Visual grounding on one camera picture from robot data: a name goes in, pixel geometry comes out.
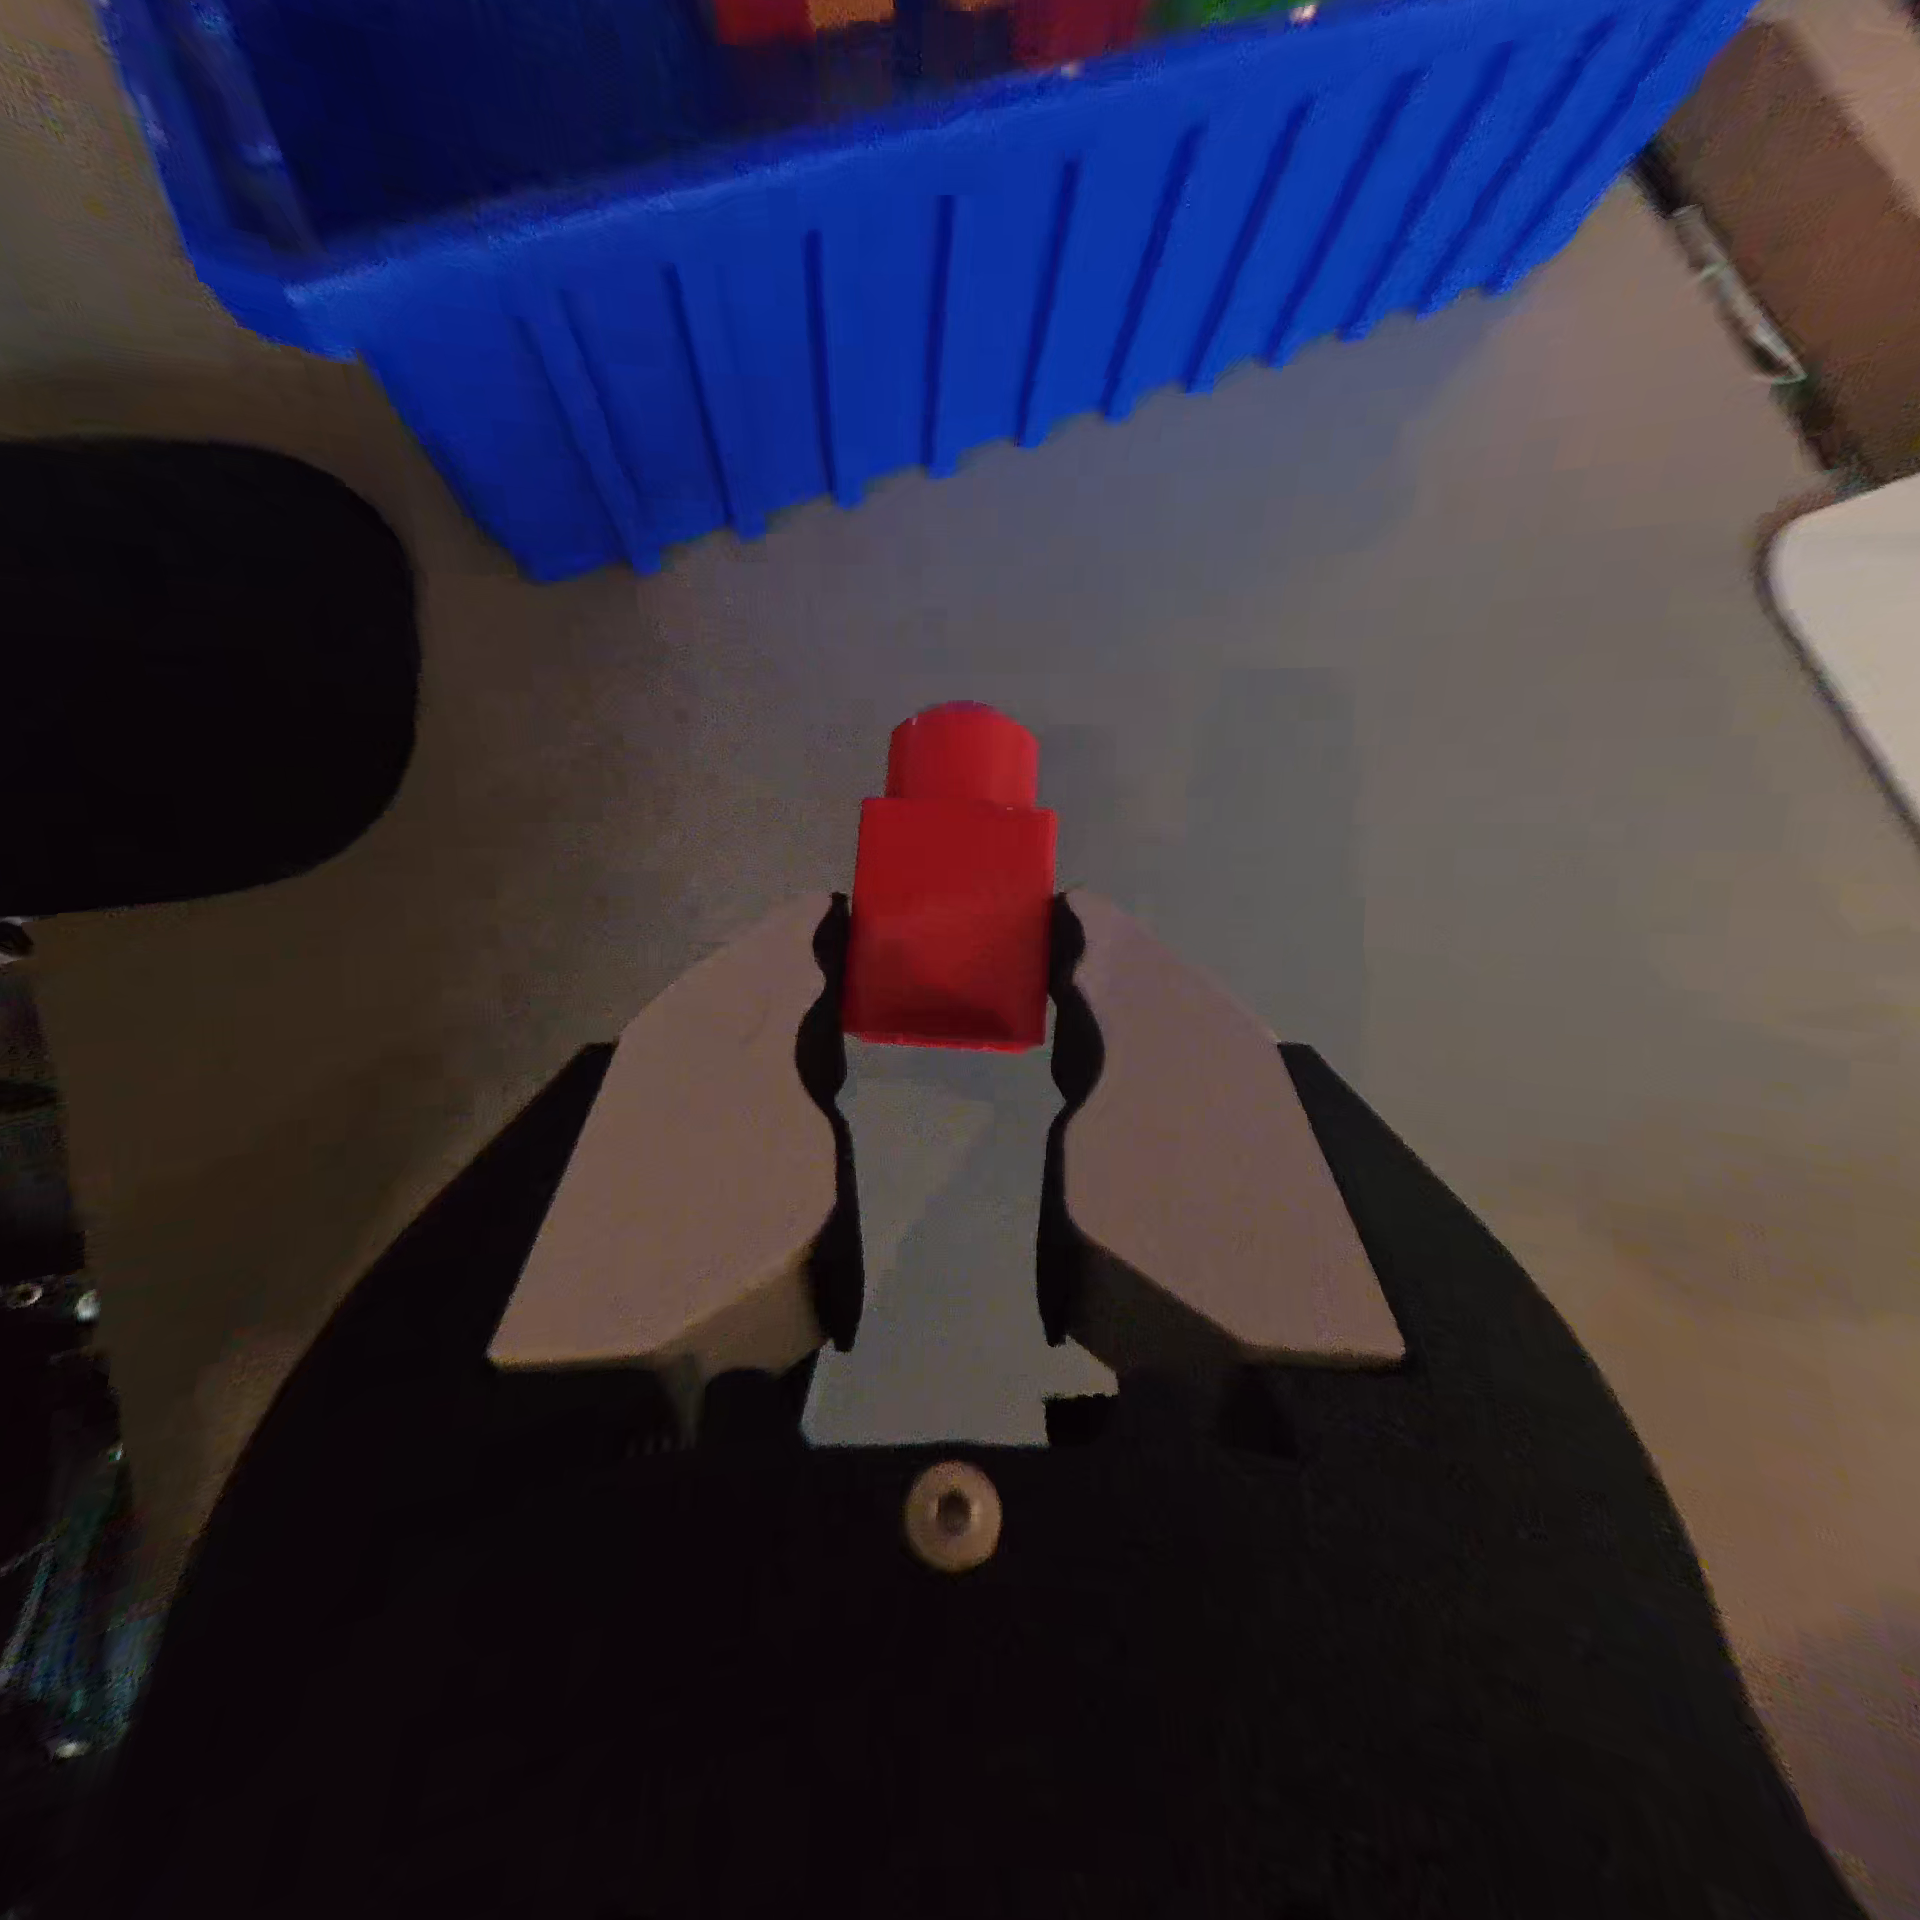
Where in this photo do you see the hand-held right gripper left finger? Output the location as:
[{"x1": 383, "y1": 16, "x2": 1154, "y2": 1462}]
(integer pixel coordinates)
[{"x1": 486, "y1": 888, "x2": 871, "y2": 1383}]

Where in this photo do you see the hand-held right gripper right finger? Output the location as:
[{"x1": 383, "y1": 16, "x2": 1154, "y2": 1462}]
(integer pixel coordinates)
[{"x1": 1035, "y1": 888, "x2": 1411, "y2": 1383}]

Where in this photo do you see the blue plastic bin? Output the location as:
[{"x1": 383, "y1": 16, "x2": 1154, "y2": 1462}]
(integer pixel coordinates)
[{"x1": 89, "y1": 0, "x2": 1757, "y2": 588}]

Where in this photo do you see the red two-stud building block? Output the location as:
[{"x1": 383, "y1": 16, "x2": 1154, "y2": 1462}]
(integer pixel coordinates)
[{"x1": 713, "y1": 0, "x2": 902, "y2": 51}]

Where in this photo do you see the black textured wrist rest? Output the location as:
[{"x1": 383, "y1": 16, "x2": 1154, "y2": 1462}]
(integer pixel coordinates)
[{"x1": 0, "y1": 443, "x2": 421, "y2": 919}]

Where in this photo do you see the dark desk cable cover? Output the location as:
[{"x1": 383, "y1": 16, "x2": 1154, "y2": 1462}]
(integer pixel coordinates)
[{"x1": 1649, "y1": 16, "x2": 1920, "y2": 482}]

